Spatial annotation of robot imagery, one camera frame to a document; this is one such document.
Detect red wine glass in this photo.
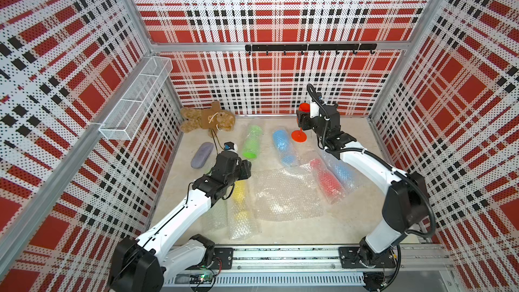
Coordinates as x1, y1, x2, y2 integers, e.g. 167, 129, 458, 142
291, 103, 310, 143

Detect blue wine glass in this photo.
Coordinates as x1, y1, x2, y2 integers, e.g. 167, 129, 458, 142
272, 128, 300, 167

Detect clear bubble wrap sheet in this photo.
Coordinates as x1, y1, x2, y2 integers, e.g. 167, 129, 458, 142
250, 166, 324, 222

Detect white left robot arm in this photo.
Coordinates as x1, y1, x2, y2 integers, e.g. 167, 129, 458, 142
108, 150, 251, 291

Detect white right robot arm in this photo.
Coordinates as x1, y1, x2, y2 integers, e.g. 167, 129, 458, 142
297, 101, 437, 268

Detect wrapped pale green glass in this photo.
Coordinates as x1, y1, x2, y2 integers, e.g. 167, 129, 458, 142
201, 201, 228, 231

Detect wrapped bright green glass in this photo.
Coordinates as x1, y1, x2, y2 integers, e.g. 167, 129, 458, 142
242, 124, 263, 160

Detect wrapped yellow glass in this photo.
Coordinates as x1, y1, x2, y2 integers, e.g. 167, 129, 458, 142
227, 180, 260, 241

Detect wrapped light blue glass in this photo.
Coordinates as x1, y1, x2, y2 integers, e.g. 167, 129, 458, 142
321, 152, 362, 193

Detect brown teddy bear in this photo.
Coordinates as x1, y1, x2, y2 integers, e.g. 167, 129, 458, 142
181, 101, 236, 138

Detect wrapped pink red glass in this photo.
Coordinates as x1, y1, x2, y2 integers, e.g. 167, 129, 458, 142
310, 158, 345, 204

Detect green circuit board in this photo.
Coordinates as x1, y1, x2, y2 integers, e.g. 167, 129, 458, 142
189, 273, 214, 287

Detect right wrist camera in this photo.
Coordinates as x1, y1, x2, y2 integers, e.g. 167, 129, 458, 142
310, 99, 321, 118

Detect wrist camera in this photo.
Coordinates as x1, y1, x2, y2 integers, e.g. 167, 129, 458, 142
310, 99, 321, 118
224, 141, 236, 151

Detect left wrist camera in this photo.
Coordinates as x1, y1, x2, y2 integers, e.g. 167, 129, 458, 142
224, 141, 236, 151

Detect black wall hook rail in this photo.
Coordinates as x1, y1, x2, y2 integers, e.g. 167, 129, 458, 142
245, 43, 378, 54

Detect white wire mesh shelf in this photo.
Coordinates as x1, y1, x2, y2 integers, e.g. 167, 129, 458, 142
99, 56, 172, 141

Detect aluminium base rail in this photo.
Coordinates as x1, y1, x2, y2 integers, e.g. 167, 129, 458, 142
117, 244, 453, 273

